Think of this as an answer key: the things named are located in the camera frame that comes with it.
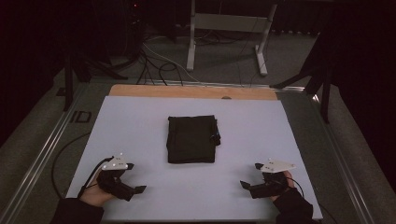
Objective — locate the person's right hand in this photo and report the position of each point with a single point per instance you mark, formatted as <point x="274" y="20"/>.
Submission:
<point x="291" y="183"/>

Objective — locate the metal floor rail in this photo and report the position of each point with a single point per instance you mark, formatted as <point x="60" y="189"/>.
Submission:
<point x="37" y="161"/>
<point x="345" y="161"/>

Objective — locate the black tripod stand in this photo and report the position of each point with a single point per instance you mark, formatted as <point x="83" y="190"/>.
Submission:
<point x="67" y="84"/>
<point x="325" y="93"/>

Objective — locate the person's left hand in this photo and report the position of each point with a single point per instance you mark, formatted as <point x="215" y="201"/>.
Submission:
<point x="93" y="195"/>

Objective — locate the white metal stand frame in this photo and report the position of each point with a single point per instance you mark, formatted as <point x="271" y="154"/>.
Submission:
<point x="230" y="22"/>

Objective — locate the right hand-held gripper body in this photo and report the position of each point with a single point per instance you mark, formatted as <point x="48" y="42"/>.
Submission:
<point x="274" y="183"/>

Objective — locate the black shorts with blue stripes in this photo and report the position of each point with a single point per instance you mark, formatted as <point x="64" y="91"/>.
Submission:
<point x="191" y="140"/>

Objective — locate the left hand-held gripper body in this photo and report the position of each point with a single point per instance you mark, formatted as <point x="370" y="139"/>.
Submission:
<point x="113" y="183"/>

